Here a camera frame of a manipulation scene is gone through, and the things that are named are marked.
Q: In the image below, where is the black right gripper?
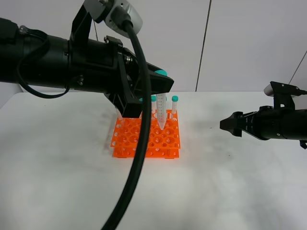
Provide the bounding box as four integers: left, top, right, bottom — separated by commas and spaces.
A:
220, 106, 283, 140

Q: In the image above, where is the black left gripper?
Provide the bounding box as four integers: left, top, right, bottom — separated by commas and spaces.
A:
69, 36, 174, 118

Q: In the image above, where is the teal capped test tube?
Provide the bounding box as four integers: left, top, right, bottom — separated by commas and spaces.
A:
153, 69, 168, 131

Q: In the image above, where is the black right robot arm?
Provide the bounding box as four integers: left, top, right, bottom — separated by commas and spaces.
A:
220, 106, 307, 149

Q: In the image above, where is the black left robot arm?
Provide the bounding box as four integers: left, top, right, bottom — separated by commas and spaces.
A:
0, 19, 142, 118

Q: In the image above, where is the test tube second row left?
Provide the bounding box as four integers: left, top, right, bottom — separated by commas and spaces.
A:
116, 109, 123, 121

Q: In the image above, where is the orange test tube rack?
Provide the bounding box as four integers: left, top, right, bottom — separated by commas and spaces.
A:
110, 109, 180, 159

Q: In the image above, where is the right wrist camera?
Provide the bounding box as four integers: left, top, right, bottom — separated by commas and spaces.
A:
263, 81, 307, 110

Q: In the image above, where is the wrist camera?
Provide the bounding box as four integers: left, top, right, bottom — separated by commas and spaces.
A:
70, 0, 143, 44
263, 81, 307, 110

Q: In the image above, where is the left camera cable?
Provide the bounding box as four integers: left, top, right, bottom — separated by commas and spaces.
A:
100, 9, 154, 230

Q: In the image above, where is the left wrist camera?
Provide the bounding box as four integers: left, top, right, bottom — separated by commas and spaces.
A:
70, 0, 143, 44

